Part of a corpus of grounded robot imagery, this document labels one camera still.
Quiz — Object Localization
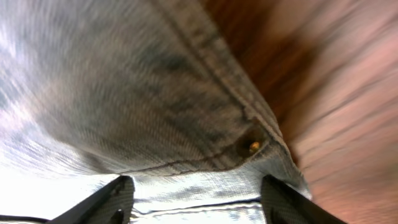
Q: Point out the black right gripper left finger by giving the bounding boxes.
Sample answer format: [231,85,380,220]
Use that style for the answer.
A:
[47,176,134,224]

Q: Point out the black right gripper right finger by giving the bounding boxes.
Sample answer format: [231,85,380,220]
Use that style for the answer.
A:
[261,175,345,224]

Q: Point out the light blue denim shorts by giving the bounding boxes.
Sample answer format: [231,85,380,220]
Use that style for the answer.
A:
[1,0,310,223]

